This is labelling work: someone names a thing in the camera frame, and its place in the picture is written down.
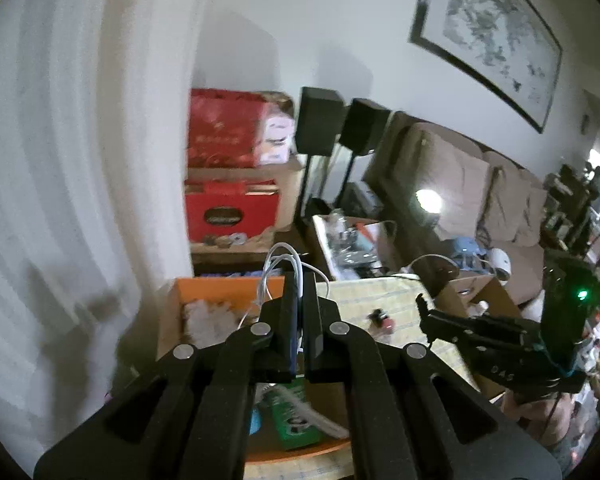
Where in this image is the dark box with blue label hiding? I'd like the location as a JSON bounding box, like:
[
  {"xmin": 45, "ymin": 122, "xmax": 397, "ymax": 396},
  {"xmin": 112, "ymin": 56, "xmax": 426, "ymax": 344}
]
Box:
[{"xmin": 339, "ymin": 182, "xmax": 382, "ymax": 217}]

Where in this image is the person's right hand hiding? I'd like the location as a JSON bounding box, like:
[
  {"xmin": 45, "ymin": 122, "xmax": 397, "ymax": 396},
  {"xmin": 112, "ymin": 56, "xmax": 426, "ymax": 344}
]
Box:
[{"xmin": 502, "ymin": 394, "xmax": 577, "ymax": 449}]

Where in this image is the orange cardboard box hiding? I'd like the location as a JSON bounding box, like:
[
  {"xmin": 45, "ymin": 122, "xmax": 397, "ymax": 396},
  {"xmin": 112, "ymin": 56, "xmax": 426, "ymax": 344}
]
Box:
[{"xmin": 156, "ymin": 277, "xmax": 354, "ymax": 464}]

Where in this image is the black speaker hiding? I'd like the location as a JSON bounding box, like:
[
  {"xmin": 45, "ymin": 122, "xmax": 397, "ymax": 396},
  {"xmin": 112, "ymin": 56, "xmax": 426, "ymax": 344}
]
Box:
[
  {"xmin": 338, "ymin": 98, "xmax": 392, "ymax": 156},
  {"xmin": 295, "ymin": 86, "xmax": 346, "ymax": 157}
]

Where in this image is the small black glowing lamp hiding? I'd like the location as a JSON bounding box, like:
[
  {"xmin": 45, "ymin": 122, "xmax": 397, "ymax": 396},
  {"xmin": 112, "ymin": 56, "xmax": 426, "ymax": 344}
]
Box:
[{"xmin": 414, "ymin": 189, "xmax": 444, "ymax": 222}]

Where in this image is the red gift bag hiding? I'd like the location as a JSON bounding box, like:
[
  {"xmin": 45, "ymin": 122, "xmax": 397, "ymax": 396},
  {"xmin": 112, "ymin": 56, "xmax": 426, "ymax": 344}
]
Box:
[{"xmin": 187, "ymin": 88, "xmax": 282, "ymax": 169}]

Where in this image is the framed ink painting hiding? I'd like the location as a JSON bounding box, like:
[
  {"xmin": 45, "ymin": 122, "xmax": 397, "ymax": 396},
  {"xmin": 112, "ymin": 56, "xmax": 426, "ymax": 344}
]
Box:
[{"xmin": 408, "ymin": 0, "xmax": 564, "ymax": 134}]

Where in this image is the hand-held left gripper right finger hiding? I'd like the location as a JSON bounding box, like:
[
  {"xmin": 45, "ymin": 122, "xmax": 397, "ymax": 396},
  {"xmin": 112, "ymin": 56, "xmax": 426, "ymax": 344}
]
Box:
[{"xmin": 301, "ymin": 271, "xmax": 564, "ymax": 480}]

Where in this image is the white power cable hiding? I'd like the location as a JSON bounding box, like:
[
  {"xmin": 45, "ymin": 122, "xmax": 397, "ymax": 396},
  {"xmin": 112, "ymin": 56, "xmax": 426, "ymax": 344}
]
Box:
[{"xmin": 399, "ymin": 254, "xmax": 462, "ymax": 277}]

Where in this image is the white curtain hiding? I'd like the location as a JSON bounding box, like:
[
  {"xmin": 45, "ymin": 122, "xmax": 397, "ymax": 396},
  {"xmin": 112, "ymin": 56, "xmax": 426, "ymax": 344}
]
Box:
[{"xmin": 0, "ymin": 0, "xmax": 203, "ymax": 461}]

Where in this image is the white round device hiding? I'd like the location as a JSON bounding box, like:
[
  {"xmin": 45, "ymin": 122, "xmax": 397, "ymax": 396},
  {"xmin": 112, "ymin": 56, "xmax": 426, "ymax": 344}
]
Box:
[{"xmin": 479, "ymin": 247, "xmax": 514, "ymax": 282}]

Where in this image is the dark cluttered shelf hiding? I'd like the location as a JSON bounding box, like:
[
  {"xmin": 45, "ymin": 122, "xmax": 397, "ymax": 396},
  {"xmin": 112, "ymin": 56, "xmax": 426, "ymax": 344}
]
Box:
[{"xmin": 539, "ymin": 159, "xmax": 600, "ymax": 272}]

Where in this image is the brown sofa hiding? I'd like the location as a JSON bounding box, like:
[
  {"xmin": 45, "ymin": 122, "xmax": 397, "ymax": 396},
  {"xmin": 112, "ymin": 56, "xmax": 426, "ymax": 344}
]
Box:
[{"xmin": 362, "ymin": 109, "xmax": 552, "ymax": 307}]

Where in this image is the white open box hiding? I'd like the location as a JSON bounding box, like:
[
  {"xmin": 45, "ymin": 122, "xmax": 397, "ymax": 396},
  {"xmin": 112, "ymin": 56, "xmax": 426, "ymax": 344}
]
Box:
[{"xmin": 312, "ymin": 214, "xmax": 399, "ymax": 282}]

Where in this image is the green printed box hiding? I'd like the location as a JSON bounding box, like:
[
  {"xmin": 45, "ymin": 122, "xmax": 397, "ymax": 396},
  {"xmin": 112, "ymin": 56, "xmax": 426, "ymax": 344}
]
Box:
[{"xmin": 269, "ymin": 379, "xmax": 327, "ymax": 452}]

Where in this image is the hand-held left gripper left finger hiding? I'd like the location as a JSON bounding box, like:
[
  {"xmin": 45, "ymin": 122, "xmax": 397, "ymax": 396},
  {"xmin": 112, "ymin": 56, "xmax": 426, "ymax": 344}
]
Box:
[{"xmin": 32, "ymin": 271, "xmax": 302, "ymax": 480}]

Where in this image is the black speaker stand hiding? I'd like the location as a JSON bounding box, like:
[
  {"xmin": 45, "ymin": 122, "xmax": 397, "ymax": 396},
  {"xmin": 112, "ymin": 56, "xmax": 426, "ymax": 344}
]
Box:
[
  {"xmin": 336, "ymin": 152, "xmax": 357, "ymax": 202},
  {"xmin": 299, "ymin": 154, "xmax": 314, "ymax": 222}
]

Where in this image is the red chocolate box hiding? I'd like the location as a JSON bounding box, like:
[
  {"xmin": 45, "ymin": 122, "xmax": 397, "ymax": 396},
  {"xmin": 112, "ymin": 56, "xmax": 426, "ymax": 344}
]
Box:
[{"xmin": 184, "ymin": 182, "xmax": 282, "ymax": 247}]

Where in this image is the white fluffy duster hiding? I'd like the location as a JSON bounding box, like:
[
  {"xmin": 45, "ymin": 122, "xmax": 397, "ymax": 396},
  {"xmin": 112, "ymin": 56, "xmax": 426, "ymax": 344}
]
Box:
[{"xmin": 181, "ymin": 297, "xmax": 237, "ymax": 347}]

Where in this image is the white tissue pack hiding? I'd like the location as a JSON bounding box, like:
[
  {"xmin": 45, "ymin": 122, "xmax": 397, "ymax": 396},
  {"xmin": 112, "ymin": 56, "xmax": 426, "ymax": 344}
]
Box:
[{"xmin": 256, "ymin": 111, "xmax": 296, "ymax": 166}]

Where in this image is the brown sofa cushion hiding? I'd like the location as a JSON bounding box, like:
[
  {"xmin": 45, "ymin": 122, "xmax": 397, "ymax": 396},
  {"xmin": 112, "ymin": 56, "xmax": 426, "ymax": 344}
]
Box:
[
  {"xmin": 406, "ymin": 122, "xmax": 492, "ymax": 234},
  {"xmin": 482, "ymin": 164, "xmax": 547, "ymax": 247}
]

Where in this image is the plain brown cardboard box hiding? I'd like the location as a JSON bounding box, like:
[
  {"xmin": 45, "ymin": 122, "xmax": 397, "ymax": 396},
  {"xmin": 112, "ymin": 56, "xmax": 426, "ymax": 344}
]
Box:
[{"xmin": 274, "ymin": 156, "xmax": 307, "ymax": 234}]

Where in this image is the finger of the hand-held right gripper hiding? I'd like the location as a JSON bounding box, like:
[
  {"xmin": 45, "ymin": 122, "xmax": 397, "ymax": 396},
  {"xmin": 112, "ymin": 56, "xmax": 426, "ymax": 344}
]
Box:
[
  {"xmin": 416, "ymin": 293, "xmax": 537, "ymax": 334},
  {"xmin": 419, "ymin": 321, "xmax": 537, "ymax": 357}
]

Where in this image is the white charging cable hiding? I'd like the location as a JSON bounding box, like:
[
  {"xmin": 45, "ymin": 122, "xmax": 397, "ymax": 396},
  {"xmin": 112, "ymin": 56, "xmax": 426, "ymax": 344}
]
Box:
[{"xmin": 239, "ymin": 242, "xmax": 332, "ymax": 332}]

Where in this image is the dark wooden low cabinet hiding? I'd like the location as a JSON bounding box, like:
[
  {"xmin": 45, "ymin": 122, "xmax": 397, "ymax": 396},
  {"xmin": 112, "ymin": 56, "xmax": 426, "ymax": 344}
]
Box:
[{"xmin": 189, "ymin": 229, "xmax": 312, "ymax": 277}]

